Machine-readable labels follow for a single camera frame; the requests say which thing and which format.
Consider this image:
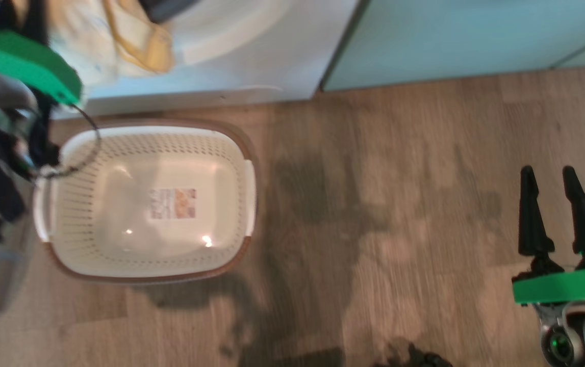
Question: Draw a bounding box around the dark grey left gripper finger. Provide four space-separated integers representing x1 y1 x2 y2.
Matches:
33 0 51 47
17 0 34 41

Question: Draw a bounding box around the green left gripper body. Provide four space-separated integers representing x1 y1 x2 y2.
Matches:
0 30 83 106

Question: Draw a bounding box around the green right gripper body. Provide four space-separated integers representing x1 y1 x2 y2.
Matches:
513 249 585 306

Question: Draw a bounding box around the light blue cabinet panel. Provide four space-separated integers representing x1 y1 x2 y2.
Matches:
322 0 585 93

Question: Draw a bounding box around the white front-load washing machine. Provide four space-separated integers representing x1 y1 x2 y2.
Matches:
50 0 360 120

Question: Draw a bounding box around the white orange basket label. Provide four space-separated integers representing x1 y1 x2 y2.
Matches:
150 188 197 220

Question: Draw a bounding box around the white perforated laundry basket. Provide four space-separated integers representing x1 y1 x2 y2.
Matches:
33 120 258 284

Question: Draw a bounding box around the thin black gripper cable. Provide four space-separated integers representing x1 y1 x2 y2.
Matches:
32 104 102 179

